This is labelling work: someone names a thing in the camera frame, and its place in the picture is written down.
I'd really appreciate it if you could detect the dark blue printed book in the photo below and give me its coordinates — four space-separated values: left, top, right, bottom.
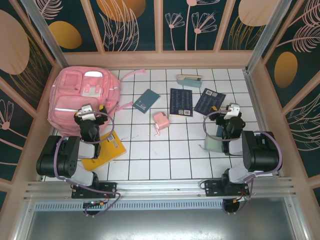
193 87 227 117
169 87 194 118

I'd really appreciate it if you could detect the pink backpack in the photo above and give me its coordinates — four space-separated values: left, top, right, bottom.
47 66 147 138

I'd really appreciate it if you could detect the mint green pouch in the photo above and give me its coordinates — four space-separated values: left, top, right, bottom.
199 132 226 154

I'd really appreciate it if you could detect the yellow book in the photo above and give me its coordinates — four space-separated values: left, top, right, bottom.
81 131 127 172

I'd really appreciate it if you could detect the teal and beige stapler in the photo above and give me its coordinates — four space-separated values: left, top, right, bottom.
176 73 203 90

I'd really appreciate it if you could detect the teal notebook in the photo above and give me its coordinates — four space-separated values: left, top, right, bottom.
132 88 161 115

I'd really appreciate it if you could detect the pink pencil sharpener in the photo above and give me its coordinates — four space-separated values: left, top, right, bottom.
152 111 170 138

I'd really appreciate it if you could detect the small circuit board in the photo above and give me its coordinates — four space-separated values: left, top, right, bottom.
232 195 251 204
83 200 107 208

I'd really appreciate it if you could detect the grey metal plate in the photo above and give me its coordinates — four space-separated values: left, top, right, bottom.
14 209 307 240

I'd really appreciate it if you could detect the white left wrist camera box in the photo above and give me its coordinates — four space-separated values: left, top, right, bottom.
76 103 98 120

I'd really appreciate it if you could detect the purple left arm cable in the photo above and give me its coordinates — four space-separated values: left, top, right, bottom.
53 111 122 218

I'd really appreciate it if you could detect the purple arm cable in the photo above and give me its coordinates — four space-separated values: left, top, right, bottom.
202 108 284 216
53 111 122 218

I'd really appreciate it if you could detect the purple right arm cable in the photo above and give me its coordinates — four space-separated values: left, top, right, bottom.
202 108 284 216

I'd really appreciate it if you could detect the aluminium side rail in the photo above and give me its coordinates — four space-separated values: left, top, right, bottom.
243 69 285 179

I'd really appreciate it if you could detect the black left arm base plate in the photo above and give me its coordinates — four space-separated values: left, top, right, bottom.
71 181 118 200

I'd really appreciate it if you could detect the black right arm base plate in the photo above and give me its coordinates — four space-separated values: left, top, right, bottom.
199 179 251 198

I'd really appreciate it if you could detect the aluminium corner post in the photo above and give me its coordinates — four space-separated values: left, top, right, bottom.
21 0 68 69
244 0 298 74

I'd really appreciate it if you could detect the aluminium mounting rail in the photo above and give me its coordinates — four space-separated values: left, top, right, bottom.
23 176 300 202

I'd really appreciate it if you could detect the slotted grey cable duct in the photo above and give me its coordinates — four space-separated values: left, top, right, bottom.
33 201 291 211

